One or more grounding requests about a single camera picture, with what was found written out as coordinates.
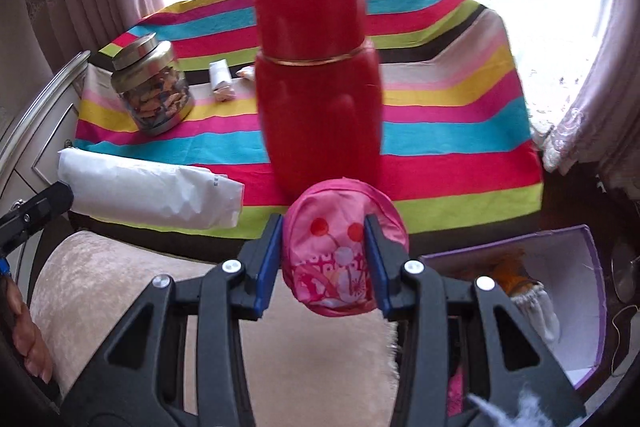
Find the white paper bag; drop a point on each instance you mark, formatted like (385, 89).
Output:
(150, 187)

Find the white fluffy tuft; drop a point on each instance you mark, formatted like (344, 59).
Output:
(530, 409)

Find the pink flower print pouch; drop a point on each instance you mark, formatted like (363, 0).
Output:
(325, 257)

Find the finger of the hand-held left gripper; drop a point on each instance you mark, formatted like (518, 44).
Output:
(37, 207)

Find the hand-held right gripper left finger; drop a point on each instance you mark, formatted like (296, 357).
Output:
(265, 267)

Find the pink embroidered curtain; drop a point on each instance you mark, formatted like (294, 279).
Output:
(615, 107)

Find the orange organza bag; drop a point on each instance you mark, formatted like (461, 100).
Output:
(510, 277)

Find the small pinkish wrapper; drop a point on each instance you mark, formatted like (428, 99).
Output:
(246, 73)

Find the white ornate dresser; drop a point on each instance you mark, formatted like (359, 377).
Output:
(40, 132)

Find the person's left hand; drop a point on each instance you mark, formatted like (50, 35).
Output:
(27, 337)

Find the glass jar with metal lid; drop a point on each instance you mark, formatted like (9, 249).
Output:
(155, 97)

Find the small white packet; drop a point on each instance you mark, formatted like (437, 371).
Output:
(220, 77)

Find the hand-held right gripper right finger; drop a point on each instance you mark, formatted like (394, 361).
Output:
(377, 267)

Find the red thermos flask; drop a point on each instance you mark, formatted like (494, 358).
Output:
(320, 107)

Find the purple cardboard box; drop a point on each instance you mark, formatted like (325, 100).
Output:
(565, 307)

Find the striped colourful tablecloth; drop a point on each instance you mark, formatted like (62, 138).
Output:
(450, 132)

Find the white lace sock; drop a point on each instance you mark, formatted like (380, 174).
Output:
(540, 317)

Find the magenta knit cloth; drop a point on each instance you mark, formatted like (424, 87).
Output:
(457, 392)

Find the beige plush cushion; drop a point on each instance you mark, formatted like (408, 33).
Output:
(310, 357)

